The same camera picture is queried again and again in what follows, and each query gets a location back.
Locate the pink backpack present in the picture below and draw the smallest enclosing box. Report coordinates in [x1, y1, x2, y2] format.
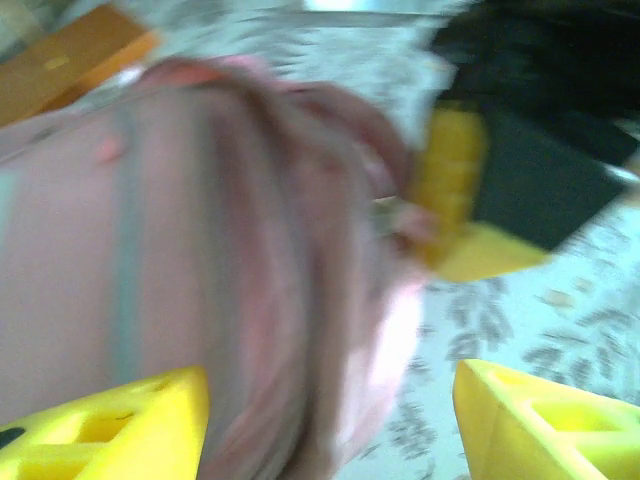
[0, 53, 431, 480]

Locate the gold wire rack wooden base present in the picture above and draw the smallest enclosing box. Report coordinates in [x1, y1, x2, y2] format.
[0, 2, 162, 129]

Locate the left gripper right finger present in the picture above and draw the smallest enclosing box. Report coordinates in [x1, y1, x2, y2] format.
[452, 358, 640, 480]

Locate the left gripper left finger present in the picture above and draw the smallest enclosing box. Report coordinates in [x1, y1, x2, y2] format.
[0, 365, 210, 480]

